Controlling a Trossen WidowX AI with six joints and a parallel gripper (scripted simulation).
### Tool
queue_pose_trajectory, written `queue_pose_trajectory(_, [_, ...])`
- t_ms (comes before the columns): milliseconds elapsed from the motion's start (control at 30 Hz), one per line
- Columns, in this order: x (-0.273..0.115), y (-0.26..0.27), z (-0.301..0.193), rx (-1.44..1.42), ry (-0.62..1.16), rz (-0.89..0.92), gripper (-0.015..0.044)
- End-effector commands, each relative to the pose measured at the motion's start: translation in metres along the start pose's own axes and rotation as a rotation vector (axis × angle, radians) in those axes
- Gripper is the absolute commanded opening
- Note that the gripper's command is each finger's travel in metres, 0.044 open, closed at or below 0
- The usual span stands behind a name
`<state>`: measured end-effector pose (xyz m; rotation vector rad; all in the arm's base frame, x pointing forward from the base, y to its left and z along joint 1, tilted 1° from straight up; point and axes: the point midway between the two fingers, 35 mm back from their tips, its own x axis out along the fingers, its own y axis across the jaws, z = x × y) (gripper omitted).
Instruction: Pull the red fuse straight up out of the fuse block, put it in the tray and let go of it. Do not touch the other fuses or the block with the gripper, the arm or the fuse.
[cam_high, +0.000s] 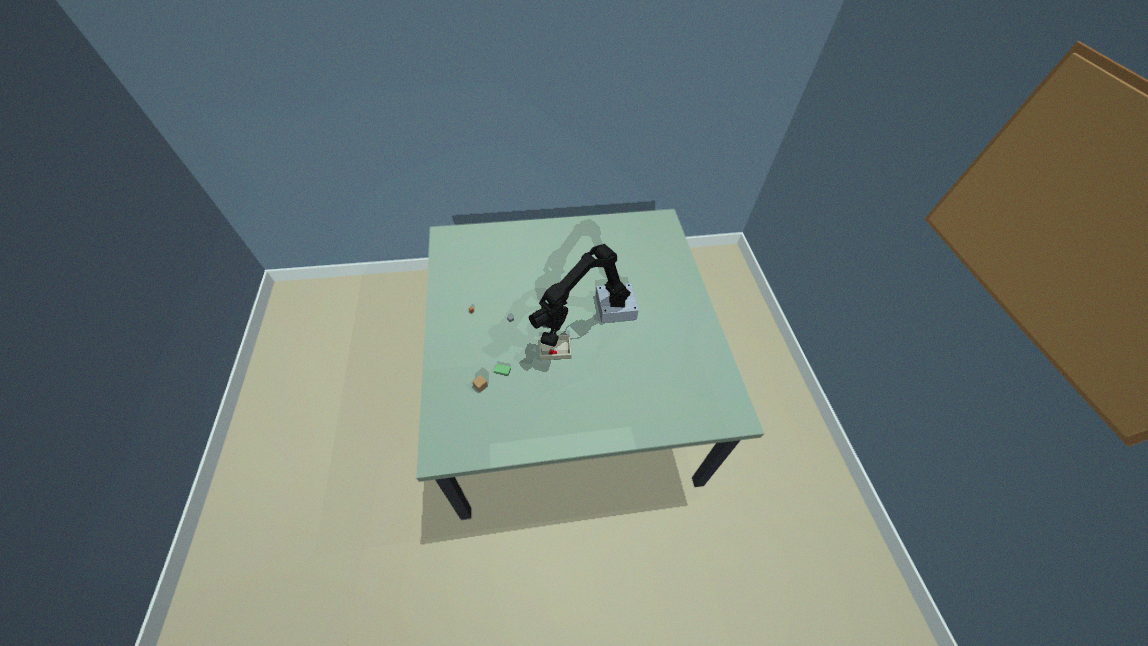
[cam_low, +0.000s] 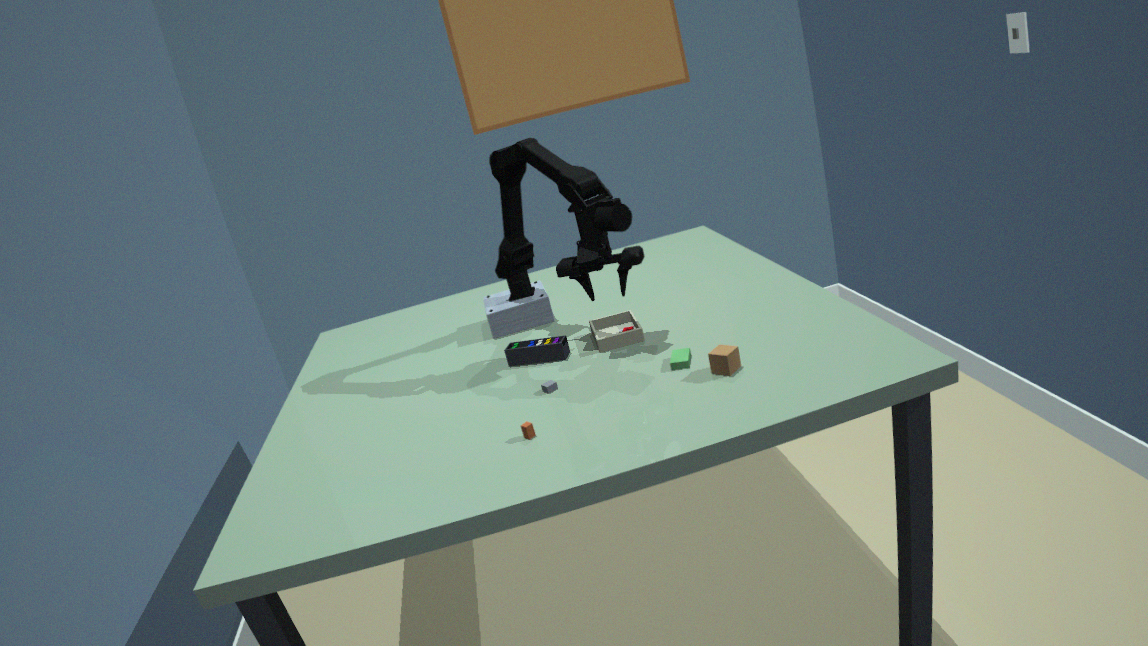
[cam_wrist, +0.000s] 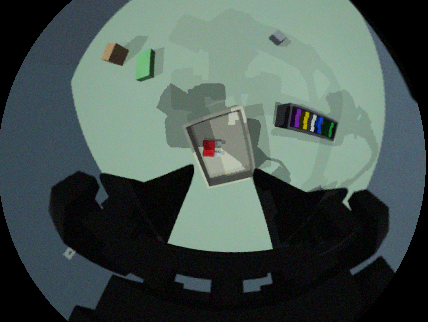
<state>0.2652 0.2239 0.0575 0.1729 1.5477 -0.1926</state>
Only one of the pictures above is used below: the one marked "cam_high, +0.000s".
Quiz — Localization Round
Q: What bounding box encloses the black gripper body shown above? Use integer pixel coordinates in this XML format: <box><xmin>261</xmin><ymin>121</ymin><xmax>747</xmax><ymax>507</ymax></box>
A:
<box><xmin>540</xmin><ymin>306</ymin><xmax>568</xmax><ymax>347</ymax></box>

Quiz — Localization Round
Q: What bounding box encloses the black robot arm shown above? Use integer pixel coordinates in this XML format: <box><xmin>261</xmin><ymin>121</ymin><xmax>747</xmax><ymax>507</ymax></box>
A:
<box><xmin>529</xmin><ymin>244</ymin><xmax>631</xmax><ymax>329</ymax></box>

